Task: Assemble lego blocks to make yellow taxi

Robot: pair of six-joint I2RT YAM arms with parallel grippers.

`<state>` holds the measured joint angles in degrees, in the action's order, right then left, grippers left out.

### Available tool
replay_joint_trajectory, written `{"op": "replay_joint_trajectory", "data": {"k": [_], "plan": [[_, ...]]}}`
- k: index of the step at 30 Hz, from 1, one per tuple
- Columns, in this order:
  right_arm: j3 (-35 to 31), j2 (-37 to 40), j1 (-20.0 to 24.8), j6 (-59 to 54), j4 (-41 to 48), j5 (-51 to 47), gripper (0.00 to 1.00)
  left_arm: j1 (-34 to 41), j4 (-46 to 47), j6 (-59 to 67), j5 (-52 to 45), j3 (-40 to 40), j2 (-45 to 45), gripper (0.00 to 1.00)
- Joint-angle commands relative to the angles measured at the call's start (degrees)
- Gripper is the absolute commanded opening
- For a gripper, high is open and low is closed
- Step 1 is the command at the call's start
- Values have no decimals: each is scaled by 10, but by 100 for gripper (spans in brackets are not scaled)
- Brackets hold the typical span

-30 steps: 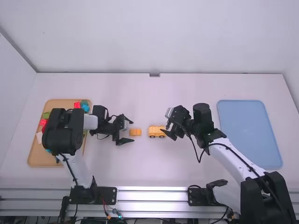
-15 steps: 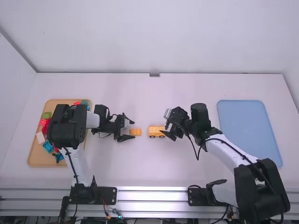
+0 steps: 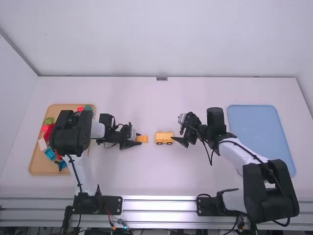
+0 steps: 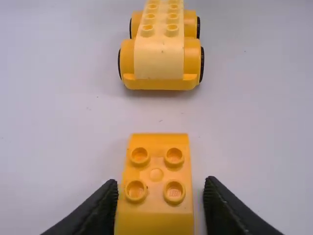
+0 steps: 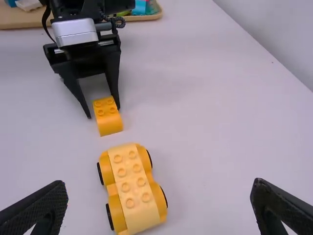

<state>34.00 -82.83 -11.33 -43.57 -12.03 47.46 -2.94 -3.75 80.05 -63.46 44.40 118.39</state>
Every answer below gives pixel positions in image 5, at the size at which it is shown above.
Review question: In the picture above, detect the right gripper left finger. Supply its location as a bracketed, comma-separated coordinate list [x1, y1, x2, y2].
[0, 180, 69, 235]

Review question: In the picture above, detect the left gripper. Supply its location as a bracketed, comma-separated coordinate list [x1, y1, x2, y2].
[43, 33, 122, 120]

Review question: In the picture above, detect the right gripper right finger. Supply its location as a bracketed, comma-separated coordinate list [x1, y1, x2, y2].
[249, 177, 313, 235]

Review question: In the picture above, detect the yellow toy brick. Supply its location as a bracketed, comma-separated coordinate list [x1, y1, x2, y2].
[92, 95, 124, 138]

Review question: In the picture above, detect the teal toy brick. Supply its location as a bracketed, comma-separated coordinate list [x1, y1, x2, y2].
[133, 0, 158, 17]

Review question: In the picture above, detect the tan tray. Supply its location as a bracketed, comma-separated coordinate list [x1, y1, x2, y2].
[0, 0, 164, 30]

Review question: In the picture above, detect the yellow toy car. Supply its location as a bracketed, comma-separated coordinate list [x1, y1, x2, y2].
[96, 142, 169, 234]

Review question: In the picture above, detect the white toy brick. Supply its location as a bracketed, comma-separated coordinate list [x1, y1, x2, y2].
[14, 0, 42, 12]

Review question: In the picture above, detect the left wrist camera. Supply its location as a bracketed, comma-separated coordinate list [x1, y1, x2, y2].
[50, 18, 99, 47]

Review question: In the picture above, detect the black cable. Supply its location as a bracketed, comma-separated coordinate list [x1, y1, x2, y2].
[97, 15, 127, 30]
[41, 4, 56, 44]

